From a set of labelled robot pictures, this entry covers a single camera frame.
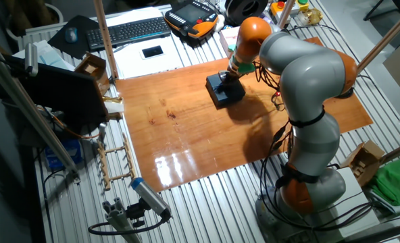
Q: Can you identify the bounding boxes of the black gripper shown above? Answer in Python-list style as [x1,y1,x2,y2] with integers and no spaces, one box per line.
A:
[219,70,242,95]

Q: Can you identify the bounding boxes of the black gift box lid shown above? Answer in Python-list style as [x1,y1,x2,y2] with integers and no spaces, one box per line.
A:
[205,73,247,106]

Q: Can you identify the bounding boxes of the pink gift box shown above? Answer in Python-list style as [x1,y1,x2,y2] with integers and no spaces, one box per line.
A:
[219,26,241,58]

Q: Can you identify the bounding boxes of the yellow emergency stop box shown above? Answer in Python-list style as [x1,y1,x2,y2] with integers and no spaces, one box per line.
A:
[270,1,289,18]

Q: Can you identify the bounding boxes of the green button box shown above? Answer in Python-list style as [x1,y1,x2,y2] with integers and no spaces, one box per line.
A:
[291,0,311,14]

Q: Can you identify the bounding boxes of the white box gold ribbon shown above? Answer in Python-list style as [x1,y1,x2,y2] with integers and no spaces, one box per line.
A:
[101,95,126,122]

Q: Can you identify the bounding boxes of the open cardboard box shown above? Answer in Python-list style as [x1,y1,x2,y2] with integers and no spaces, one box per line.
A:
[74,53,111,97]
[340,140,386,188]

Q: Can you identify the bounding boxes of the white base box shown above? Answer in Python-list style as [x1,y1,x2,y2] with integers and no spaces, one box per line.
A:
[304,167,382,239]

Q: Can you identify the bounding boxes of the wooden board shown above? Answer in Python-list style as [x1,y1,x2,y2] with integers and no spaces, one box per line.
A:
[114,36,374,193]

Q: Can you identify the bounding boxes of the white paper sheet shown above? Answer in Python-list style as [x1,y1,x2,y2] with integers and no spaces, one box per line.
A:
[114,35,186,80]

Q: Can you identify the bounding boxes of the black filament spool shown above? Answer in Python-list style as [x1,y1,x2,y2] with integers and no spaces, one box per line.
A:
[224,0,269,26]

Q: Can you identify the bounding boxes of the black orange teach pendant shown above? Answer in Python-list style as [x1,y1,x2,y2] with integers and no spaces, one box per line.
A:
[164,0,220,40]

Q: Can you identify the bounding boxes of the white smartphone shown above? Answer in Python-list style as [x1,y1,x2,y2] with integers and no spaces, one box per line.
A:
[139,45,166,60]

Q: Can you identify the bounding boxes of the golden glass ornament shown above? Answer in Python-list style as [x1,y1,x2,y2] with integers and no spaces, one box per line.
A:
[297,7,324,26]

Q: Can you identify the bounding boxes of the black keyboard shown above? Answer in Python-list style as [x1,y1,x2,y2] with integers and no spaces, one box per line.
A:
[85,16,172,52]

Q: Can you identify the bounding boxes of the silver metal cylinder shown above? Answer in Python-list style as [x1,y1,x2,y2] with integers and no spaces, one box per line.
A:
[97,121,108,144]

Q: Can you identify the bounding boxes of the wooden rack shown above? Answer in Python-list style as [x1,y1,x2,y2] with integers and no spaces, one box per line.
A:
[97,133,136,192]

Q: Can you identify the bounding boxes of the blue computer mouse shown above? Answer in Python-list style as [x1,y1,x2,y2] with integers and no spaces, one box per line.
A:
[64,26,78,44]

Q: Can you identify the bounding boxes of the black monitor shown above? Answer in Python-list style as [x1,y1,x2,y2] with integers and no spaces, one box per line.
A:
[0,55,109,134]

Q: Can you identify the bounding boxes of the aluminium profile piece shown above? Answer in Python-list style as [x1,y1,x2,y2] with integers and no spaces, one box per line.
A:
[101,197,143,243]

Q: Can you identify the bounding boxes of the blue packet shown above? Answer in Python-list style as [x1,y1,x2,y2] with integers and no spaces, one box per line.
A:
[44,138,84,171]

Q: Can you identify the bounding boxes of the black mouse pad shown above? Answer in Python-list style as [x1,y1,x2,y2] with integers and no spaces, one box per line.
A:
[47,15,101,60]

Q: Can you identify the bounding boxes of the light blue papers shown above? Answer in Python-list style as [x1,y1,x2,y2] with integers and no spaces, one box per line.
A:
[12,39,76,72]

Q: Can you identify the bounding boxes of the white round bin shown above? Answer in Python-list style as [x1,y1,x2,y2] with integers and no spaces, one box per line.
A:
[4,2,65,43]

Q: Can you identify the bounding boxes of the green cloth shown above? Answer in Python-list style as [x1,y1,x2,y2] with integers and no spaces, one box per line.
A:
[368,153,400,207]

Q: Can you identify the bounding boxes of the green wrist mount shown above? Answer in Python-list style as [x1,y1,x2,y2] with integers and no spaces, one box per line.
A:
[228,43,257,75]

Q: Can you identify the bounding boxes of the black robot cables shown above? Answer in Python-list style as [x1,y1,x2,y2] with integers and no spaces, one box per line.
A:
[253,60,383,234]

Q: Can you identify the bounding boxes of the silver camera blue cap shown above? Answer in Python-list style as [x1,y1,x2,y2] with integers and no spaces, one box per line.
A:
[130,177,173,222]

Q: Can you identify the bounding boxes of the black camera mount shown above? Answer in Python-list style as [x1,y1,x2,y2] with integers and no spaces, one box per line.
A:
[125,198,150,229]

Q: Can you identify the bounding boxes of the orange cable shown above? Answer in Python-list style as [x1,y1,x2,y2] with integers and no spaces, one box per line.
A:
[46,106,101,140]

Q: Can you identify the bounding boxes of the black camera cable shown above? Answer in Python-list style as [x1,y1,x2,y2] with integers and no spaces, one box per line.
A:
[87,215,169,236]

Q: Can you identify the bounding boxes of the aluminium frame beam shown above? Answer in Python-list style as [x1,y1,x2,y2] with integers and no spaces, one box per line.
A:
[0,47,81,183]

